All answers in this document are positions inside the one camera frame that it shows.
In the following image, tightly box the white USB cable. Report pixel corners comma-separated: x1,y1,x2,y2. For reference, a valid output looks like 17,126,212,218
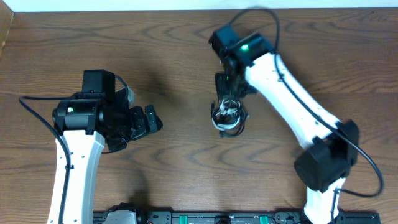
212,98,242,131

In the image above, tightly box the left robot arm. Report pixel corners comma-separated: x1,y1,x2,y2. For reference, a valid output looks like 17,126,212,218
47,70,163,223

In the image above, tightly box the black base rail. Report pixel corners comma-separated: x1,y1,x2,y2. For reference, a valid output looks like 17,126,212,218
93,202,382,224

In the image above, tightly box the black USB cable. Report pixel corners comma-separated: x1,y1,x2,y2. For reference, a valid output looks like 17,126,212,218
210,99,249,138

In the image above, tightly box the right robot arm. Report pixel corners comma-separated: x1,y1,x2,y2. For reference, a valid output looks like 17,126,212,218
209,26,359,223

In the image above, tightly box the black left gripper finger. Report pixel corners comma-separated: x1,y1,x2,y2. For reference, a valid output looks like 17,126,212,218
145,105,163,133
130,106,148,140

